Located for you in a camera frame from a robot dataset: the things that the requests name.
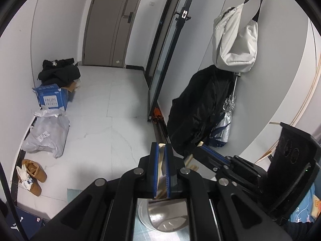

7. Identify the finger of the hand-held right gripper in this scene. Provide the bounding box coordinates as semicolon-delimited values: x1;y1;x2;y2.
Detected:
194;146;262;190

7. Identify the blue cardboard box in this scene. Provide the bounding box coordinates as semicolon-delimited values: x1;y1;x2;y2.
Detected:
33;84;73;111

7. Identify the brown boot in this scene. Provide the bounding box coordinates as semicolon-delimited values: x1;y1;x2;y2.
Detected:
19;173;43;197
21;159;48;182

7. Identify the black jacket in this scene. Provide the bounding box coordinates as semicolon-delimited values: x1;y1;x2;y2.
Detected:
167;65;237;156

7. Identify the black clothes pile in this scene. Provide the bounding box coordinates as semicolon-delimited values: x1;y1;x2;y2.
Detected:
38;58;81;86

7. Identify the grey plastic bag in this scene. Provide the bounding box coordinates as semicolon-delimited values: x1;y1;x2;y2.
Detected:
21;107;71;158

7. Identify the white bag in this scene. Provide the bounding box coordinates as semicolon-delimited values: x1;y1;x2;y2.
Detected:
212;0;267;73

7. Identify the silver folded umbrella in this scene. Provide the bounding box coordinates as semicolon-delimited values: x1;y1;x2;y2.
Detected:
209;73;241;148

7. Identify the grey door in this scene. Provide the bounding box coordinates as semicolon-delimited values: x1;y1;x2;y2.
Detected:
83;0;148;68

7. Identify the white crumpled cloth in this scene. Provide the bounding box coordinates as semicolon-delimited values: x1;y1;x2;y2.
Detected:
16;164;33;190

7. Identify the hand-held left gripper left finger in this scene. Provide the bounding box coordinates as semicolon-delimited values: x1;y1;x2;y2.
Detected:
30;143;159;241

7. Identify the orange and black object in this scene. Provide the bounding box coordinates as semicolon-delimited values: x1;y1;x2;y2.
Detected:
148;107;163;123

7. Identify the black framed glass door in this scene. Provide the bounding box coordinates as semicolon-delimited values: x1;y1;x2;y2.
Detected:
144;0;201;123

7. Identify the black cable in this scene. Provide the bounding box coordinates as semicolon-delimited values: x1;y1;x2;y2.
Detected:
0;162;28;241

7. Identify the blue printed blanket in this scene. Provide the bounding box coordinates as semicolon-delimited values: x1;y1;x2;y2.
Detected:
288;183;321;224

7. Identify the dark blue flat box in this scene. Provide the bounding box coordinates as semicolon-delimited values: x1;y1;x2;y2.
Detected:
10;204;51;240

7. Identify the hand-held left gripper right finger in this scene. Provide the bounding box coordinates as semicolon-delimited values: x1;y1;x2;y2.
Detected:
164;143;295;241

